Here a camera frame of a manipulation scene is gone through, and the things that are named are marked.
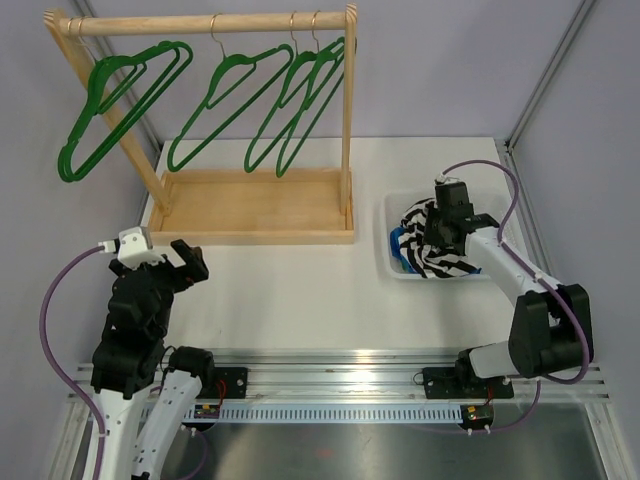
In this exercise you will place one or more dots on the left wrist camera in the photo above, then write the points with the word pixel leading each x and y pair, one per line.
pixel 133 248

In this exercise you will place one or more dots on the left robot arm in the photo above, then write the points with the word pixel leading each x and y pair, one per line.
pixel 124 443

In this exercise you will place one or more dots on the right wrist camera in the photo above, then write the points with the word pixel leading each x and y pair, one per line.
pixel 452 197

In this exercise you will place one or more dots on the green hanger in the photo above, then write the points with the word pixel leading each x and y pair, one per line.
pixel 325 63
pixel 308 70
pixel 214 95

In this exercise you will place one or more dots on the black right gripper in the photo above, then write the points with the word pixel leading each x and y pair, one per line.
pixel 429 237

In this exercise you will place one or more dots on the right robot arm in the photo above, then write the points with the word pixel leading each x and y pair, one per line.
pixel 550 335

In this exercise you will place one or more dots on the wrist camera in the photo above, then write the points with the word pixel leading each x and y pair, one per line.
pixel 133 248
pixel 452 197

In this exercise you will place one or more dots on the white slotted cable duct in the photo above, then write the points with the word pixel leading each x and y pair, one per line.
pixel 283 413

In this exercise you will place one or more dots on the blue tank top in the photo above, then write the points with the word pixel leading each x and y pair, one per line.
pixel 398 252

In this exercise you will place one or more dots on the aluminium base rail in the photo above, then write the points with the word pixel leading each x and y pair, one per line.
pixel 358 375

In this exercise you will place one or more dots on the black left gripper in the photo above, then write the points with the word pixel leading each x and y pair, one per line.
pixel 192 271

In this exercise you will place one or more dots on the wooden clothes rack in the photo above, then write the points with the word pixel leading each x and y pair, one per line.
pixel 239 125

